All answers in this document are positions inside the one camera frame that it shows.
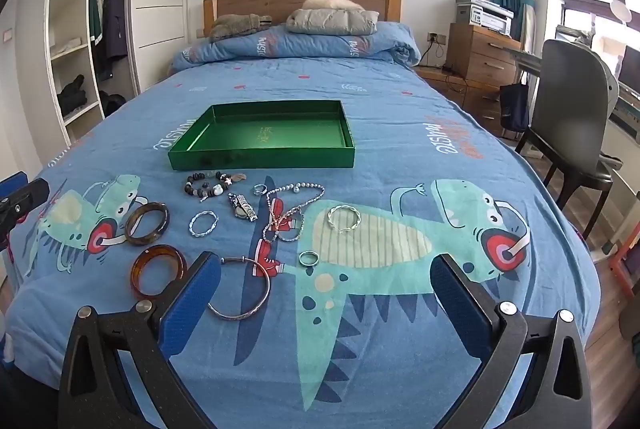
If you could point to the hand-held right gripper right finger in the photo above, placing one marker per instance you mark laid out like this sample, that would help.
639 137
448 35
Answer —
462 309

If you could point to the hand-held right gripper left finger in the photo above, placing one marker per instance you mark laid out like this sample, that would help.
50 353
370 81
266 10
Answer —
192 304

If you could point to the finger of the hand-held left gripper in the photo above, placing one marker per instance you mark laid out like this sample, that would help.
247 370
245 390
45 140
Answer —
12 184
27 204

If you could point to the amber bangle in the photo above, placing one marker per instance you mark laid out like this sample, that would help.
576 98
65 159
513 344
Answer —
136 274

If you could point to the thin silver bangle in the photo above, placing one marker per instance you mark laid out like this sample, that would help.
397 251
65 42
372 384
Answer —
241 261

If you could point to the dark brown bangle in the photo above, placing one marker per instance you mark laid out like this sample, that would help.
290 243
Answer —
129 227

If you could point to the silver pendant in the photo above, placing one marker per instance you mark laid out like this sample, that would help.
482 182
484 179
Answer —
243 211

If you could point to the green shallow box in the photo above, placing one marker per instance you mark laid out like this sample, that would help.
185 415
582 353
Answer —
260 134

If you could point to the black clothes on shelf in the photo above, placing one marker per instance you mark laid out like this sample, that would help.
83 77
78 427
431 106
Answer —
72 96

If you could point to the black bag in wardrobe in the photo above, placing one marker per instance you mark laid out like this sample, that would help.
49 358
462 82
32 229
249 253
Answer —
112 104

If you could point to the blue dinosaur bed sheet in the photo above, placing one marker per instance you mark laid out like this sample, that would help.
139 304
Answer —
400 134

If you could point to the hanging green garment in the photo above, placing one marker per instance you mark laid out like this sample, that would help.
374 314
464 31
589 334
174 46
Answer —
95 9

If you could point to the hanging dark jacket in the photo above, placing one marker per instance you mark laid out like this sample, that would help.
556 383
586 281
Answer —
115 19

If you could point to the dark tote bag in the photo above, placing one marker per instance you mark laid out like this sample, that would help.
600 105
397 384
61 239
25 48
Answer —
514 109

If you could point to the low wooden nightstand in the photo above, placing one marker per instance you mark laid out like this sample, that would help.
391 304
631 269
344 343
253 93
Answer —
465 99

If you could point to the grey chair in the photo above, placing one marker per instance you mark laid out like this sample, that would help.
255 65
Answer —
570 99

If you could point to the wooden dresser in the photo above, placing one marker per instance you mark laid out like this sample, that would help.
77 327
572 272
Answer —
482 54

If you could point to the grey-brown plush garment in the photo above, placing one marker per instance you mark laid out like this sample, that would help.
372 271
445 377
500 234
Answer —
240 26

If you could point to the folded blue duvet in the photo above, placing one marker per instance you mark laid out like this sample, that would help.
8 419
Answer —
320 46

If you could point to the computer monitor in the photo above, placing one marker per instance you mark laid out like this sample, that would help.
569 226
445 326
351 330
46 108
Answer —
630 69

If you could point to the white printer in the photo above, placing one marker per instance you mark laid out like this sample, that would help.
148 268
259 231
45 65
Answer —
485 15

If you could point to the wooden headboard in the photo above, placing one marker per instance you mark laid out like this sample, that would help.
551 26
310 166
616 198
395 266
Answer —
250 1

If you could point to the folded grey down jacket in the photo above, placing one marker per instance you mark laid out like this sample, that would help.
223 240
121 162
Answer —
332 21

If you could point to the cream fluffy cushion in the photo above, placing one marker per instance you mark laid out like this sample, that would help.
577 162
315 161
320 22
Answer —
330 3

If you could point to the round white lamp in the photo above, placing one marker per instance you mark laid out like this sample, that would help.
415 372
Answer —
621 13

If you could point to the light switch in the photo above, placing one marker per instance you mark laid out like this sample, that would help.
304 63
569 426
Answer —
7 35

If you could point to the wall outlet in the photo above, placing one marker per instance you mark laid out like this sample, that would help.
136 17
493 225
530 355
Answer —
436 38

